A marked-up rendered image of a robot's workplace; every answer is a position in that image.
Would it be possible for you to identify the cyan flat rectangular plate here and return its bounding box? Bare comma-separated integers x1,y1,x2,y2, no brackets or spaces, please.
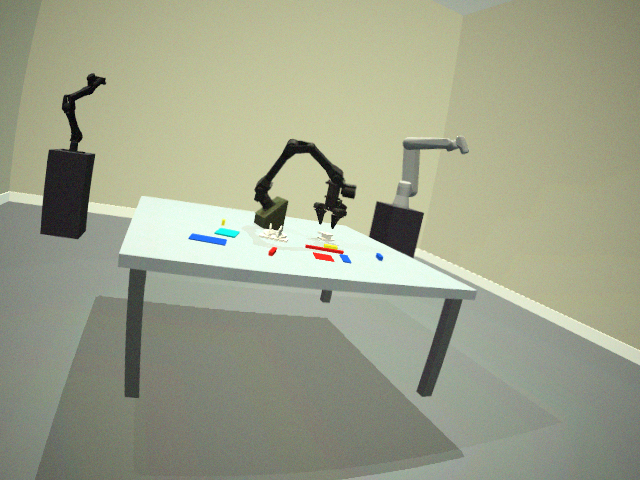
214,228,239,238

